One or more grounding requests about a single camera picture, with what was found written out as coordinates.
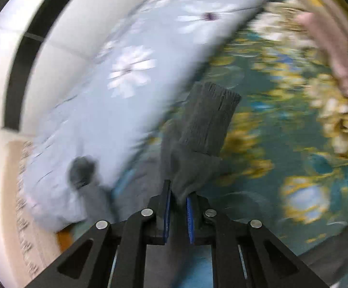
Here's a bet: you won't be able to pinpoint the teal floral blanket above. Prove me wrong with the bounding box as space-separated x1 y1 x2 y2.
111 0 348 288

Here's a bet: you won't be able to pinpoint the dark cloth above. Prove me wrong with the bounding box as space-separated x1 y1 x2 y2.
297 216 348 288

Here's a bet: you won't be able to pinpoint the black frame strip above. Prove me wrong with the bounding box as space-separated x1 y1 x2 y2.
3 0 83 131

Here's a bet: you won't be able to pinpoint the dark grey fleece pants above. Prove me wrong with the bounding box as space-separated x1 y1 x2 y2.
67 82 242 264

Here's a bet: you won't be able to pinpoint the light blue floral quilt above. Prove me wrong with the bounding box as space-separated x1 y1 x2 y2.
19 0 285 231

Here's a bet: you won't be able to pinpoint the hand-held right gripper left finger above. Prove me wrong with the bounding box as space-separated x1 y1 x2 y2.
24 179 172 288

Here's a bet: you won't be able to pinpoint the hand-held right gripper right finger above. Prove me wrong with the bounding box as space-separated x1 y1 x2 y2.
186 193 330 288

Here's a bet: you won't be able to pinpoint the pink cloth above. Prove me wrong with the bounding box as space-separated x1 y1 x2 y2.
294 12 348 99

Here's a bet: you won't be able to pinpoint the beige patterned rug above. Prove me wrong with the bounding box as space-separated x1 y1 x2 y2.
0 139 72 288

